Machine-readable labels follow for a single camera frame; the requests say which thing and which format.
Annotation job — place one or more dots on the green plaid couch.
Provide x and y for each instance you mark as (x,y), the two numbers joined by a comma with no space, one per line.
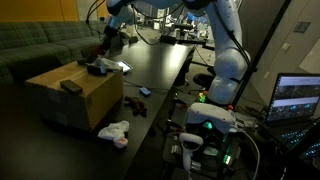
(40,43)

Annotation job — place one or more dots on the white towel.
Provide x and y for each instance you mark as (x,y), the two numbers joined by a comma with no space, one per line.
(111,64)

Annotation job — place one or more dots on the small green yellow toy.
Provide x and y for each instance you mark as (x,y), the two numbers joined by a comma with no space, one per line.
(202,97)

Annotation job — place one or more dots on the dark wall switch plate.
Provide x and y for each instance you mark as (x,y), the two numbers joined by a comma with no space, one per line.
(302,27)

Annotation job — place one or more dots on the black equipment green lights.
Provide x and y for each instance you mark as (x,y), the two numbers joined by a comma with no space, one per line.
(213,153)

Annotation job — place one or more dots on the white VR headset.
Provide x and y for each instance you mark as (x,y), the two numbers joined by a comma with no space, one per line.
(208,115)

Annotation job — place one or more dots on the cluttered background workbench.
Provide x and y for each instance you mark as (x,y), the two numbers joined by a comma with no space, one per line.
(181,38)

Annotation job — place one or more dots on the blue sponge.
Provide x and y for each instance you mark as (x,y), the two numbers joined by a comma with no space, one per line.
(144,92)

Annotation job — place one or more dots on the black slanted stand pole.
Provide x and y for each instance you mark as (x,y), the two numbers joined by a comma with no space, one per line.
(263,50)

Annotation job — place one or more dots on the large cardboard box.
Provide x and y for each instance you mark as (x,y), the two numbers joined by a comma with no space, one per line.
(83,110)

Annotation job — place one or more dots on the white wall board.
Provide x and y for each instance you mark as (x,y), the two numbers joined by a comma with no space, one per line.
(311,60)

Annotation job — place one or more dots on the white wall outlet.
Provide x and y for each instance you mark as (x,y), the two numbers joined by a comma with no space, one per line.
(286,47)

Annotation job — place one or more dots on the open black laptop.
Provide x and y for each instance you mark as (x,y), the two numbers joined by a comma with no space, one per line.
(293,96)

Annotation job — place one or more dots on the dark grey block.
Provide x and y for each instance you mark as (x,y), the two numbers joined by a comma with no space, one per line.
(71,86)

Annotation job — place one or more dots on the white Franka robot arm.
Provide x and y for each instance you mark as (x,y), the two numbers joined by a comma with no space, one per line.
(226,60)

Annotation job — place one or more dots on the small red knob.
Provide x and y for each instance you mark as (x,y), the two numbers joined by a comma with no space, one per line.
(230,107)

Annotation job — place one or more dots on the brown plush animal toy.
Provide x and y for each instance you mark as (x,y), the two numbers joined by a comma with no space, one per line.
(136,105)

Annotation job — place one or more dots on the white VR controller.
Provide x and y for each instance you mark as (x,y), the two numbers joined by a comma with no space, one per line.
(190,146)

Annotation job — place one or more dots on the tablet with lit screen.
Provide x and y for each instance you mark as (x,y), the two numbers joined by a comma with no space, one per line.
(125,66)

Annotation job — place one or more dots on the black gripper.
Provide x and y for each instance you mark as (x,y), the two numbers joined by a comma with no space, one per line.
(110,33)

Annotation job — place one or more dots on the white cloth red spot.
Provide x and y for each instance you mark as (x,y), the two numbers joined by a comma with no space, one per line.
(113,131)

